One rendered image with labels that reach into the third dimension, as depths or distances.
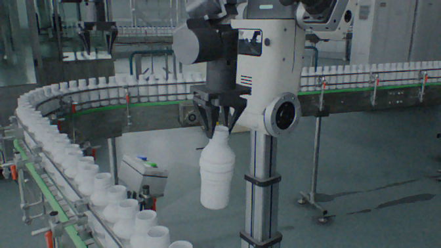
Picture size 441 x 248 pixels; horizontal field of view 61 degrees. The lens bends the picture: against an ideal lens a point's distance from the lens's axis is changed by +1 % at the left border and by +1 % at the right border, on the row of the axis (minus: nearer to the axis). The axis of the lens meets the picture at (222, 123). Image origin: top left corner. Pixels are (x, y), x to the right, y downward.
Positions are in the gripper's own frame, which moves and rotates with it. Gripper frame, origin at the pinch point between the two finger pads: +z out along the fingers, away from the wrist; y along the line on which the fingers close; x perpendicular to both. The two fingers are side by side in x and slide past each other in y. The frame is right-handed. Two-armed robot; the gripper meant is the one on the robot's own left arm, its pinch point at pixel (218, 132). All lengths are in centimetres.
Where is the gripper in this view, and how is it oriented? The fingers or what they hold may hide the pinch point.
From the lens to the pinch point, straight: 71.8
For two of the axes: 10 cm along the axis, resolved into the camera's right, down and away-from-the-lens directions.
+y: 8.3, -1.4, 5.4
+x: -5.5, -2.9, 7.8
